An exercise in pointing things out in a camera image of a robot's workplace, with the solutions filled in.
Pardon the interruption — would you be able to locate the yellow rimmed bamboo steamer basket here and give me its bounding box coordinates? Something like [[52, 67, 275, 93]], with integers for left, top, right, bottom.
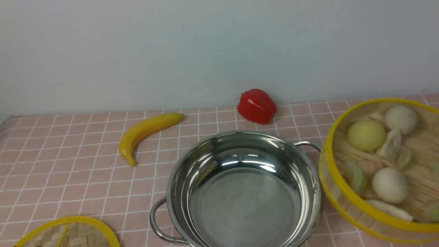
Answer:
[[319, 98, 438, 244]]

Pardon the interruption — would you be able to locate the yellow rimmed bamboo steamer lid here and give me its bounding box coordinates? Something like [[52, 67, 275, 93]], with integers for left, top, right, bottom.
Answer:
[[14, 216, 121, 247]]

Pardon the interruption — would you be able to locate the stainless steel pot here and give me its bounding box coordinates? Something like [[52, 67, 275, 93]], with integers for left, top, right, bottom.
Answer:
[[149, 131, 324, 247]]

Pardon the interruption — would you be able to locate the red plastic bell pepper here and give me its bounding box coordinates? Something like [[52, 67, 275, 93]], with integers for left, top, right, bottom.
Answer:
[[237, 89, 277, 125]]

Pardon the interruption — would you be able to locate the yellow plastic banana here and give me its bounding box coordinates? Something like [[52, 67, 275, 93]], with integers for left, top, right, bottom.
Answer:
[[119, 112, 185, 167]]

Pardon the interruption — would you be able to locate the green dumpling left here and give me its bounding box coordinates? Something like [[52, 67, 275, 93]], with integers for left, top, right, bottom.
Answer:
[[344, 161, 368, 196]]

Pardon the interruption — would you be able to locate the green dumpling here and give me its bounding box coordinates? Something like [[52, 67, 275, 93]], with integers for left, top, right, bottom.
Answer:
[[344, 161, 368, 196], [396, 146, 413, 170]]

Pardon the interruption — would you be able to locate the yellow round bun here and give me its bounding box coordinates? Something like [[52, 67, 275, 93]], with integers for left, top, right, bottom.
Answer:
[[347, 120, 387, 152]]

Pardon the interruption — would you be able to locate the pink dumpling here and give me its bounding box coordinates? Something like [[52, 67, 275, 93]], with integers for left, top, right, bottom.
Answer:
[[356, 161, 384, 178]]

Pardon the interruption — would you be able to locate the white dumpling centre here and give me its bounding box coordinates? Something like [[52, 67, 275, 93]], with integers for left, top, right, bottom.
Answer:
[[376, 129, 402, 162]]

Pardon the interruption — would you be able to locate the white dumpling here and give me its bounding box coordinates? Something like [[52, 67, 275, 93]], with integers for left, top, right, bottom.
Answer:
[[376, 129, 402, 162], [365, 200, 414, 222]]

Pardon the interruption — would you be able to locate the white round bun lower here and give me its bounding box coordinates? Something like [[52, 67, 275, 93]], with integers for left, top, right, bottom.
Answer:
[[372, 167, 410, 204]]

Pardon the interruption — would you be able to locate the white round bun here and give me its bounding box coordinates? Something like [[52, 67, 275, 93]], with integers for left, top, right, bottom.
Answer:
[[384, 105, 420, 136], [372, 167, 410, 204]]

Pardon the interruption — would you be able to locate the white round bun upper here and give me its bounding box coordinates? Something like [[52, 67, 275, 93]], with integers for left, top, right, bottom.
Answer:
[[384, 105, 420, 136]]

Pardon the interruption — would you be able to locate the green dumpling right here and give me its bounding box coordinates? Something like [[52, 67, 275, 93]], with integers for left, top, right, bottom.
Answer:
[[396, 146, 413, 170]]

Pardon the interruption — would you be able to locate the white dumpling bottom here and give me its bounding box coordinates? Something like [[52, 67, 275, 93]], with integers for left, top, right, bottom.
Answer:
[[365, 200, 414, 222]]

